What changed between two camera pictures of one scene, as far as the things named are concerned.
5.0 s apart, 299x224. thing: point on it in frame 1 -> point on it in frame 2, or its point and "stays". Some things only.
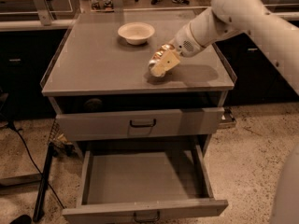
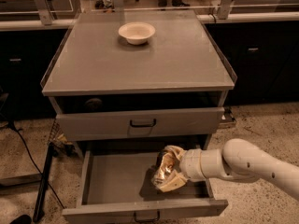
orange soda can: (163, 50) -> (166, 165)
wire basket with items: (58, 142) stays
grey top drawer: (138, 123) stays
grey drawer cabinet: (98, 83) stays
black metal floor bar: (38, 209) stays
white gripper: (184, 44) -> (191, 164)
